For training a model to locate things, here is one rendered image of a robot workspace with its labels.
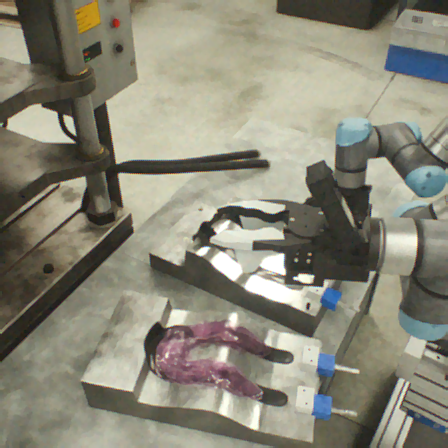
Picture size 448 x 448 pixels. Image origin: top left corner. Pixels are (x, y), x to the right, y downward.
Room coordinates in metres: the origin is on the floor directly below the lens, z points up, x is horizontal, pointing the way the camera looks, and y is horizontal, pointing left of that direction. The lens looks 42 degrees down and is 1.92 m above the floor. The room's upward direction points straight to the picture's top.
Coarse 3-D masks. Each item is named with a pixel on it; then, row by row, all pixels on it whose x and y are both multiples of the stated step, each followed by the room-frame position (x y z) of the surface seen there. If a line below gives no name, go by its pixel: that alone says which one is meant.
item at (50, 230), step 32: (64, 192) 1.42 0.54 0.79; (0, 224) 1.26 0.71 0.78; (32, 224) 1.26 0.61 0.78; (64, 224) 1.28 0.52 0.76; (128, 224) 1.30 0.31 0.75; (0, 256) 1.12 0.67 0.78; (32, 256) 1.12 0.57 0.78; (64, 256) 1.12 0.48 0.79; (96, 256) 1.16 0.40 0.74; (0, 288) 0.99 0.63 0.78; (32, 288) 0.99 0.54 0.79; (64, 288) 1.03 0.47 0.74; (0, 320) 0.88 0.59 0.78
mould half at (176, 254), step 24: (192, 216) 1.21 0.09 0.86; (168, 240) 1.11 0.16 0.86; (168, 264) 1.03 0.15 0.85; (192, 264) 0.99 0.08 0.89; (216, 264) 0.96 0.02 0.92; (264, 264) 0.99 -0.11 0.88; (216, 288) 0.95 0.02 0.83; (240, 288) 0.91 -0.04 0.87; (264, 288) 0.90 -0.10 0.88; (336, 288) 0.95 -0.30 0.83; (264, 312) 0.88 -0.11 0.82; (288, 312) 0.85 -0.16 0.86; (312, 312) 0.82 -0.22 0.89
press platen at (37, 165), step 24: (0, 144) 1.33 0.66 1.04; (24, 144) 1.33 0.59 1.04; (48, 144) 1.33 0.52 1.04; (72, 144) 1.34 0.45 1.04; (0, 168) 1.21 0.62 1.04; (24, 168) 1.21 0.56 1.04; (48, 168) 1.21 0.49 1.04; (72, 168) 1.22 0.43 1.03; (96, 168) 1.25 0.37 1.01; (0, 192) 1.10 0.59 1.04; (24, 192) 1.12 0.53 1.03; (0, 216) 1.04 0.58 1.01
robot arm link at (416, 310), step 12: (408, 276) 0.52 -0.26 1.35; (408, 288) 0.49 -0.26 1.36; (420, 288) 0.47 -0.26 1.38; (408, 300) 0.48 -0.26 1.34; (420, 300) 0.46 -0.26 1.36; (432, 300) 0.46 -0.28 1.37; (444, 300) 0.45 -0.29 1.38; (408, 312) 0.47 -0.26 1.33; (420, 312) 0.46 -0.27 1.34; (432, 312) 0.45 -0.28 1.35; (444, 312) 0.45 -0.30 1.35; (408, 324) 0.47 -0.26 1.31; (420, 324) 0.46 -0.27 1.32; (432, 324) 0.45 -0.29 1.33; (444, 324) 0.45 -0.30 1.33; (420, 336) 0.46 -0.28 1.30; (432, 336) 0.45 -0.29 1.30
